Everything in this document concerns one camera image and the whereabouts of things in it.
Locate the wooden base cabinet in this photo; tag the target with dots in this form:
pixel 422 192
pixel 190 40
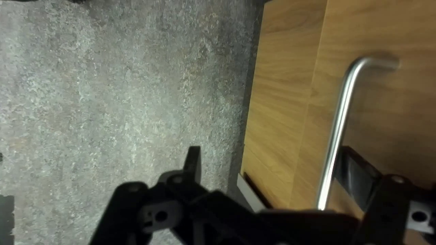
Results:
pixel 276 90

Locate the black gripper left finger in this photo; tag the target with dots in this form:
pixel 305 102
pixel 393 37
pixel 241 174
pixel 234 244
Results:
pixel 171 213

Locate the white drawer with wooden front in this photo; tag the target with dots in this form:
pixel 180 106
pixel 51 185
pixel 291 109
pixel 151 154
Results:
pixel 385 113

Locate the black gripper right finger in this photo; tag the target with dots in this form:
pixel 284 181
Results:
pixel 389 208

